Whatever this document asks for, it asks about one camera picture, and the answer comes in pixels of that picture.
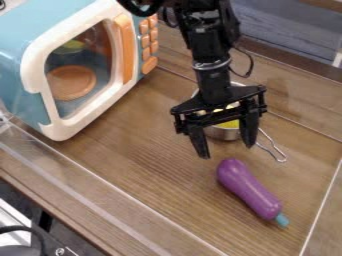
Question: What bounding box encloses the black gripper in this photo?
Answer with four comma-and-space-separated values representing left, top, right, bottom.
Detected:
171, 62, 267, 159

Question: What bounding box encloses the purple toy eggplant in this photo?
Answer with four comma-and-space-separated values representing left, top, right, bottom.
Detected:
217, 158, 290, 227

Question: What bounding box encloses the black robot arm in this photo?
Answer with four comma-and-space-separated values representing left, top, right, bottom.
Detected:
118, 0, 267, 159

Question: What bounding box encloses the yellow toy banana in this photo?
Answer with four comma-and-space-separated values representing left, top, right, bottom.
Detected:
195, 103, 239, 129

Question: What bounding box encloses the orange microwave turntable plate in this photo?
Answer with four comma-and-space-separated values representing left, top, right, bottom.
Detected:
47, 65, 96, 101

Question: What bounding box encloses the blue toy microwave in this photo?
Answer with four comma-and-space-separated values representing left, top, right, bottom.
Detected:
0, 0, 159, 141

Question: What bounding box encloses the silver pot with wire handle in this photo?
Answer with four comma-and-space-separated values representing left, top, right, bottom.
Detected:
191, 81, 289, 164

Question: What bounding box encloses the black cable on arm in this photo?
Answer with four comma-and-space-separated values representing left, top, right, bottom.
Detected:
227, 44, 257, 80

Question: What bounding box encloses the black cable bottom left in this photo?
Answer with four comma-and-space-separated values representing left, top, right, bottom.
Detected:
0, 225, 47, 256

